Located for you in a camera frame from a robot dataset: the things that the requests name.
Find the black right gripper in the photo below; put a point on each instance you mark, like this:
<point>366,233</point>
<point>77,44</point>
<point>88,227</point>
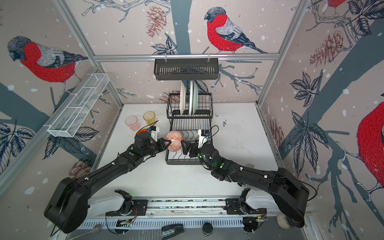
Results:
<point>195,146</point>

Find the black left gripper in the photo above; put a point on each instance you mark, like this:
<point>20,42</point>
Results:
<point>160,141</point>

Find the blue zigzag patterned bowl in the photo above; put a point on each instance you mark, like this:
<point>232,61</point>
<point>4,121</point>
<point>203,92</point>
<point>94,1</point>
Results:
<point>176,141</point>

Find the pink plastic cup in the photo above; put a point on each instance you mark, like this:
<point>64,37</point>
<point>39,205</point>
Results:
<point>133,123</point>

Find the yellow plastic cup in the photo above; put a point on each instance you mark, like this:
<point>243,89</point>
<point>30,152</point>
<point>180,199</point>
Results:
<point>150,117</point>

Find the black wire dish rack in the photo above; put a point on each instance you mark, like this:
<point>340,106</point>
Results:
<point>191,127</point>

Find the cream white plate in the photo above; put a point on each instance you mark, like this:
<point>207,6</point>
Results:
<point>183,98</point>

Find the orange bowl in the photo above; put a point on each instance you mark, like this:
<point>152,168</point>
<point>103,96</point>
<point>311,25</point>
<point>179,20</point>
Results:
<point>144,131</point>

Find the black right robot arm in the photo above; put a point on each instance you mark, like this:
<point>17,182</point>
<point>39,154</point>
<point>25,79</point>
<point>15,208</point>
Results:
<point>290,194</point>

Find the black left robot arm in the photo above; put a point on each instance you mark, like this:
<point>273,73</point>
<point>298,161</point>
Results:
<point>69,205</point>

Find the mint green plate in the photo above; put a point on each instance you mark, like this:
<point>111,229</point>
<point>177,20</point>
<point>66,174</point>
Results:
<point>194,97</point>

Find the black round cap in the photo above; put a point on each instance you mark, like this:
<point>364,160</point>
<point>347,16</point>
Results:
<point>207,229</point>

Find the black stapler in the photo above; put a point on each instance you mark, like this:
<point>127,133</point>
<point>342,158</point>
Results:
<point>173,230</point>

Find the metal spoon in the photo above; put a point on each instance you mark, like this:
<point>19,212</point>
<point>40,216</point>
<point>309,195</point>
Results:
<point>95,230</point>

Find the horizontal aluminium crossbar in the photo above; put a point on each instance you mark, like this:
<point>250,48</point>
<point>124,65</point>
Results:
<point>220,57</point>

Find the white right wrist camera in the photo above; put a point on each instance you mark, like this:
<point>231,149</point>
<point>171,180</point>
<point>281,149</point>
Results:
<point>203,137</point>

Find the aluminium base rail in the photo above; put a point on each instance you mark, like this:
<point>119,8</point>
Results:
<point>192,213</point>

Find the black hanging wall basket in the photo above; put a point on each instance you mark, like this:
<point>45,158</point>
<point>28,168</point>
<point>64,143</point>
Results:
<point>186,69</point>

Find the white mesh wall basket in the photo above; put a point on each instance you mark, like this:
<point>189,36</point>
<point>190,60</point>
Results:
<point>81,102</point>

